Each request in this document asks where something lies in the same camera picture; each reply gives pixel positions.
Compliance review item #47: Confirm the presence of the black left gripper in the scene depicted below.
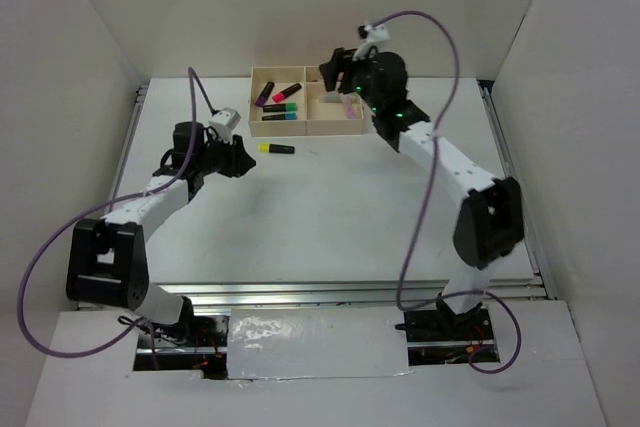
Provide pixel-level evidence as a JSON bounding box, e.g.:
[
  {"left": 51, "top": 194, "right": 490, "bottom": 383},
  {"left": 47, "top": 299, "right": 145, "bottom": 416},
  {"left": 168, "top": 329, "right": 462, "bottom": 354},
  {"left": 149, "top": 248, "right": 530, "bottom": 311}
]
[{"left": 195, "top": 130, "right": 256, "bottom": 178}]

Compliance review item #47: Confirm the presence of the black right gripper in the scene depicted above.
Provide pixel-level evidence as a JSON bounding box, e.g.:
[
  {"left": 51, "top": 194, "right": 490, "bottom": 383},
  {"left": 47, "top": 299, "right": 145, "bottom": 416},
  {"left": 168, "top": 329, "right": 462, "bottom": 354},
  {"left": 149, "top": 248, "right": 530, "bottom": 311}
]
[{"left": 319, "top": 43, "right": 383, "bottom": 113}]

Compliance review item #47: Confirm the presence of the pastel green translucent highlighter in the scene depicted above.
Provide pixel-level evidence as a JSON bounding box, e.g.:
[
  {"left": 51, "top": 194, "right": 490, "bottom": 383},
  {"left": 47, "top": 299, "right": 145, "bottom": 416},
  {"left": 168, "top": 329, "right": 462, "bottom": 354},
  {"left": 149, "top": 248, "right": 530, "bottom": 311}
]
[{"left": 318, "top": 92, "right": 342, "bottom": 103}]

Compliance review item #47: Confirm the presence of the pastel purple translucent highlighter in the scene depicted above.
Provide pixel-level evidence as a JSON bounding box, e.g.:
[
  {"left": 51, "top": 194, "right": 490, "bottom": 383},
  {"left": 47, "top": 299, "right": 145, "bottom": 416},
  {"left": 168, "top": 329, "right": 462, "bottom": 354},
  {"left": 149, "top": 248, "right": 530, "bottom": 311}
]
[{"left": 342, "top": 97, "right": 359, "bottom": 120}]

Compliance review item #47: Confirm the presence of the black pink-capped highlighter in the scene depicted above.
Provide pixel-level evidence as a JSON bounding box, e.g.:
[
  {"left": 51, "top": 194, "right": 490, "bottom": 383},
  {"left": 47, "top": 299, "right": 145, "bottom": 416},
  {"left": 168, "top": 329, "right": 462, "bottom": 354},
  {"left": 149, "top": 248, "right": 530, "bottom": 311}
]
[{"left": 271, "top": 83, "right": 302, "bottom": 103}]

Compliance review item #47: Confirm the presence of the black green-capped highlighter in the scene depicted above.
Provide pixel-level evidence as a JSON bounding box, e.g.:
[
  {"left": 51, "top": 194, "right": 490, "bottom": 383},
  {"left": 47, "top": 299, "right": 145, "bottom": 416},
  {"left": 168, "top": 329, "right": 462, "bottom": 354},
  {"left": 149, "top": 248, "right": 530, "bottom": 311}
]
[{"left": 262, "top": 103, "right": 297, "bottom": 113}]

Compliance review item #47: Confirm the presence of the black blue-capped highlighter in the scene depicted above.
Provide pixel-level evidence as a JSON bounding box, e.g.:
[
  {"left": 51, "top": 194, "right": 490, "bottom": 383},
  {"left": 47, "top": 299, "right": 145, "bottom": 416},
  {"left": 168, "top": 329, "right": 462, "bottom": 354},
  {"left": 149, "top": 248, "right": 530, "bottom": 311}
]
[{"left": 261, "top": 113, "right": 297, "bottom": 122}]

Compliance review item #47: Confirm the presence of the black purple-capped highlighter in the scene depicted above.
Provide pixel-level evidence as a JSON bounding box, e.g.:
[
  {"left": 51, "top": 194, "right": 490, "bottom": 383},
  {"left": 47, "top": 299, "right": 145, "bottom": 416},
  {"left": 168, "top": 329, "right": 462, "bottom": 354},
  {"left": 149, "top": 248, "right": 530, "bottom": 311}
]
[{"left": 255, "top": 81, "right": 275, "bottom": 107}]

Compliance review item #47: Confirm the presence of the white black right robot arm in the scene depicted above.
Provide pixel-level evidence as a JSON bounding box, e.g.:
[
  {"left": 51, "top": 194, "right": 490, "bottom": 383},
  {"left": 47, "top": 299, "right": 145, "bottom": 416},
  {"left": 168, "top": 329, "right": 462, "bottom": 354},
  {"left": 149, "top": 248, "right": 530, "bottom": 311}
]
[{"left": 319, "top": 47, "right": 524, "bottom": 339}]

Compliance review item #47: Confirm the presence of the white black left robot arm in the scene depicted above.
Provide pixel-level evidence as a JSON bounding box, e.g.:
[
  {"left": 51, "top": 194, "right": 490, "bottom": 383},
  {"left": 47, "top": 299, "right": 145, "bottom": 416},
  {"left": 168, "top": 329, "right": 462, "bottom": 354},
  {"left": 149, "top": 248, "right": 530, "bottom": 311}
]
[{"left": 66, "top": 109, "right": 256, "bottom": 346}]

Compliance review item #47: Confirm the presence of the black yellow-capped highlighter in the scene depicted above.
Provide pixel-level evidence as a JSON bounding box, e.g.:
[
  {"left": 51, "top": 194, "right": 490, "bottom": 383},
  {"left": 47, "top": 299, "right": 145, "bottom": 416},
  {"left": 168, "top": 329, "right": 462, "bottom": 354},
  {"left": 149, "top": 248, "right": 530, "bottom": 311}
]
[{"left": 258, "top": 143, "right": 295, "bottom": 155}]

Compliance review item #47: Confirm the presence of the wooden compartment tray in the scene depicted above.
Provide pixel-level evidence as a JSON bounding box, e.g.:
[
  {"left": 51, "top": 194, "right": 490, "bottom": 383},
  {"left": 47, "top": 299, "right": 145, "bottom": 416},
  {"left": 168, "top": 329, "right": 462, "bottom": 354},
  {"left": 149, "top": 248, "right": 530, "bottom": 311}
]
[{"left": 248, "top": 66, "right": 366, "bottom": 137}]

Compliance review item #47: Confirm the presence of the white front cover panel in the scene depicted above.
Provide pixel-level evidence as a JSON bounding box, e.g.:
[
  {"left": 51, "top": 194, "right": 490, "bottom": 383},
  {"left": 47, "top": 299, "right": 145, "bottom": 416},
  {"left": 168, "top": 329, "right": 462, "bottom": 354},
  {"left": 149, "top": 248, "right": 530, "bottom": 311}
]
[{"left": 227, "top": 307, "right": 410, "bottom": 380}]

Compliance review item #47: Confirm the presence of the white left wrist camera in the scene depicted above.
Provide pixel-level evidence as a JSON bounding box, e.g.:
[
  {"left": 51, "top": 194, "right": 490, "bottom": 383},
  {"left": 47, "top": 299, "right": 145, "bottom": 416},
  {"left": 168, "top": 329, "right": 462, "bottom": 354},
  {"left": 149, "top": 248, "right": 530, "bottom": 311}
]
[{"left": 208, "top": 108, "right": 241, "bottom": 144}]

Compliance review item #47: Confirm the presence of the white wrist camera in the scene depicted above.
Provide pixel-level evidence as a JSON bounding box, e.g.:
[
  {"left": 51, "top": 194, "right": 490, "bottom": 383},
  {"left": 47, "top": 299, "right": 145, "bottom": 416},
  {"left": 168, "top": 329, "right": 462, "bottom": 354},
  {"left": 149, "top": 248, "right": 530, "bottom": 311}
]
[
  {"left": 208, "top": 108, "right": 241, "bottom": 144},
  {"left": 352, "top": 23, "right": 389, "bottom": 61}
]

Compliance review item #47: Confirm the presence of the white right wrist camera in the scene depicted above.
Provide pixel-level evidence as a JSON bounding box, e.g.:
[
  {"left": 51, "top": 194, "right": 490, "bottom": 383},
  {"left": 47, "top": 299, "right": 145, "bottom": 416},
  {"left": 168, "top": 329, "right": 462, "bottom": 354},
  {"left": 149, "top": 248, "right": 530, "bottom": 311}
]
[{"left": 352, "top": 23, "right": 389, "bottom": 61}]

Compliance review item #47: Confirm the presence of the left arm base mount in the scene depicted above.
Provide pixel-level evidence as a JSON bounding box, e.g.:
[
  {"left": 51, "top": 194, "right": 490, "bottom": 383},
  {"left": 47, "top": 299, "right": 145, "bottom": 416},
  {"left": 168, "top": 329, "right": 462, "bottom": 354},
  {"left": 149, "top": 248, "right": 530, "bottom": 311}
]
[{"left": 138, "top": 315, "right": 230, "bottom": 351}]

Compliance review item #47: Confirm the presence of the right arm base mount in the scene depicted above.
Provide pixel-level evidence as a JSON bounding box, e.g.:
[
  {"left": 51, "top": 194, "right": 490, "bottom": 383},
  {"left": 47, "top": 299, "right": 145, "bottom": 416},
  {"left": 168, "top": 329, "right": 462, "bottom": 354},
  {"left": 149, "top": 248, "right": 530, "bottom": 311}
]
[{"left": 394, "top": 303, "right": 494, "bottom": 343}]

